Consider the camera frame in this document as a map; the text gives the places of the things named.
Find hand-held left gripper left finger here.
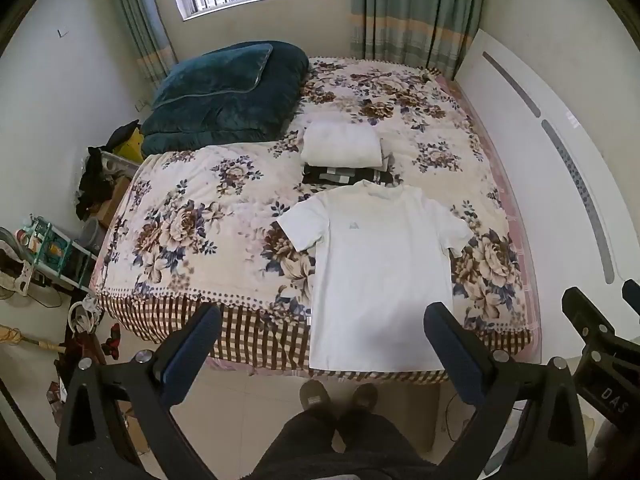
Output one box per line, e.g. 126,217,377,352
55,302,223,480

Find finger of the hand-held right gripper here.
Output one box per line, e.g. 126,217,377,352
621,279,640,314
561,287,616,344

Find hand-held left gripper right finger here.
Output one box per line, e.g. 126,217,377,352
423,301,589,480

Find white t-shirt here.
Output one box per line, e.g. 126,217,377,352
276,180,474,374

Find pile of black clothes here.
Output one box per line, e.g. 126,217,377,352
74,145,127,221

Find red and black object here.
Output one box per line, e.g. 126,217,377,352
101,322,122,362

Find person's right grey slipper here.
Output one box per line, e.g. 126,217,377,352
349,383,380,414

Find person's grey slipper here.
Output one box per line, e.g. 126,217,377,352
298,379,334,418
349,383,380,414

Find floral blanket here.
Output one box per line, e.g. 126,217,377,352
90,55,533,356

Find person's left grey slipper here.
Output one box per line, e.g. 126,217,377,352
298,379,334,418

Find person's legs in dark pants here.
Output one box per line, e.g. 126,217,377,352
249,402,443,480

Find grey waste bin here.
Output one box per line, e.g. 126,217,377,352
80,217,106,252

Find white headboard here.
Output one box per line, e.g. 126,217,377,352
454,27,640,361

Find cardboard box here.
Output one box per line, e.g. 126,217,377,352
96,176,132,229

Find green and white shelf rack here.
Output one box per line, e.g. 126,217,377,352
19,212,99,292

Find yellow container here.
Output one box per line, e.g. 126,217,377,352
114,125,144,164

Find folded black striped garment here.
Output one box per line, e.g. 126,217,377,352
301,161,402,187

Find teal folded quilt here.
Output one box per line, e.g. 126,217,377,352
139,40,310,157

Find folded white garment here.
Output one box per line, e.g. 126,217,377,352
300,121,384,169

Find teal pillow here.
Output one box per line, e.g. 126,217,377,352
151,42,275,110

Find narrow green curtain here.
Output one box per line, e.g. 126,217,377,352
102,0,179,84

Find wide green curtain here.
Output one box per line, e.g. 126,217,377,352
350,0,484,81

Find white coiled cable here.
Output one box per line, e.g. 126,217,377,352
67,294,104,334

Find wooden broom handle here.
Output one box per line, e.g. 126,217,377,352
0,324,67,357

